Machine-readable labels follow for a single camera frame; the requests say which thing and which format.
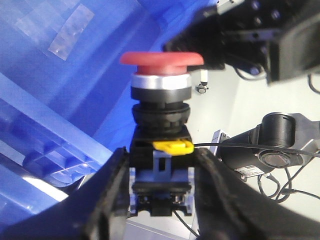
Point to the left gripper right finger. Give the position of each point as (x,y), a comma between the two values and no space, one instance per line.
(228,209)

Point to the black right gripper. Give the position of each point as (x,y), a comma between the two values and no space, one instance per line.
(280,38)

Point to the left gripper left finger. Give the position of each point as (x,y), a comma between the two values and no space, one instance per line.
(96,211)

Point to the red mushroom push button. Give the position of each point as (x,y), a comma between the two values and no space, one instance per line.
(161,152)

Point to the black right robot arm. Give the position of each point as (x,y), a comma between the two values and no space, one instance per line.
(280,141)

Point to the right blue plastic bin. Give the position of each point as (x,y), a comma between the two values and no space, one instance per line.
(64,96)

